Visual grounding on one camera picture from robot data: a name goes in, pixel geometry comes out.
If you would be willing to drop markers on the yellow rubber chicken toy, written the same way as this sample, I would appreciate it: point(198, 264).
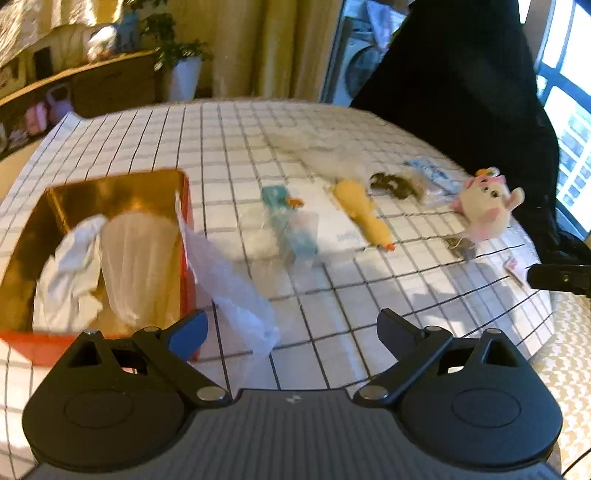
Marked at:
point(355, 202)

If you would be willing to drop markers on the teal white tissue pack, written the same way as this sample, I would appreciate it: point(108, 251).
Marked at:
point(310, 226)

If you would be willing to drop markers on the white front-load washing machine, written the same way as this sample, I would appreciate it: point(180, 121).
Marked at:
point(361, 40)

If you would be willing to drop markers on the clear plastic bag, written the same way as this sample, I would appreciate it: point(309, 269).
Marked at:
point(249, 314)

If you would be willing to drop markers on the cotton swab bag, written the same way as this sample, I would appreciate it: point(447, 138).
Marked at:
point(425, 190)

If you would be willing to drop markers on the blue white wet wipe pack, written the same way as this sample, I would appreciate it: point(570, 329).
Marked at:
point(435, 174)

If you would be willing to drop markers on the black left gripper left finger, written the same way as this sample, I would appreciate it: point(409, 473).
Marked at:
point(168, 352)

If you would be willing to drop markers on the white black grid tablecloth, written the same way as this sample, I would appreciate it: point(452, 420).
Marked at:
point(304, 291)

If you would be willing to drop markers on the pink white plush toy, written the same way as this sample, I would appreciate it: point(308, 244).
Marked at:
point(487, 204)

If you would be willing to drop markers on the red gold metal tin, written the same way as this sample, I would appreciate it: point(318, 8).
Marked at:
point(59, 210)

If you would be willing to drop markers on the purple kettlebell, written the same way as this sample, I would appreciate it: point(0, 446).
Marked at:
point(59, 103)

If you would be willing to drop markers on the white mesh gauze cloth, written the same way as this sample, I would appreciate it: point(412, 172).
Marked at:
point(327, 153)

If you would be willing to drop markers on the red white small sachet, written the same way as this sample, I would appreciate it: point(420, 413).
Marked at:
point(517, 270)

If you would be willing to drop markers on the pyramid tea bag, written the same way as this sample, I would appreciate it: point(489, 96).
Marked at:
point(461, 247)

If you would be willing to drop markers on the wooden sideboard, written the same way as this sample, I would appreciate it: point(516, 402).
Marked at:
point(124, 82)

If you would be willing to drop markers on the yellow curtain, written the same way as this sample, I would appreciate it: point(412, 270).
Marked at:
point(264, 49)

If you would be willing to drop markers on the white lace hanging cloth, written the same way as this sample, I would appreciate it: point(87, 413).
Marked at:
point(24, 22)

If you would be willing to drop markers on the white towel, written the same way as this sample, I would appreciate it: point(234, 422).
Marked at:
point(64, 300)

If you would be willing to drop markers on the potted green plant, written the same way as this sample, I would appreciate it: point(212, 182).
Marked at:
point(177, 63)

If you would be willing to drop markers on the pink small case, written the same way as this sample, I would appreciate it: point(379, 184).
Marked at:
point(36, 119)

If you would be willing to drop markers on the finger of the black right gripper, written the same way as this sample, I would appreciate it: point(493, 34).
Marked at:
point(574, 279)

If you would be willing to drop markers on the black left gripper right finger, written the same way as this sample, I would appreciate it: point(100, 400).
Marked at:
point(415, 350)

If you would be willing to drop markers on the dark green scrunchie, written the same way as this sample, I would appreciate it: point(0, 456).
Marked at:
point(397, 186)

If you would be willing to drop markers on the white plastic bag on sideboard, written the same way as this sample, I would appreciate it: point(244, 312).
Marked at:
point(101, 44)

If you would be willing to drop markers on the black draped cloth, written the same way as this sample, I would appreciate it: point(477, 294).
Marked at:
point(460, 76)

